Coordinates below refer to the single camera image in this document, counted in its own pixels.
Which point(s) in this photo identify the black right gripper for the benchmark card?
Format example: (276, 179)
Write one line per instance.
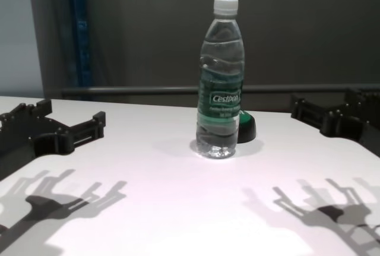
(353, 125)

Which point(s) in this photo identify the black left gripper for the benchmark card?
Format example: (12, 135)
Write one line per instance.
(20, 140)

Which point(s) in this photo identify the clear water bottle green label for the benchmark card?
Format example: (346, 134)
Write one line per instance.
(219, 89)

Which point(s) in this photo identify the green YES push button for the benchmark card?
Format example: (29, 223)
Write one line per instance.
(246, 128)

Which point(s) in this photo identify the grey horizontal metal rail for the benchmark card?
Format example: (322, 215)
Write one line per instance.
(133, 90)

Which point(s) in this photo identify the blue upright metal post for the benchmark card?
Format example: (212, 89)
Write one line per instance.
(80, 30)

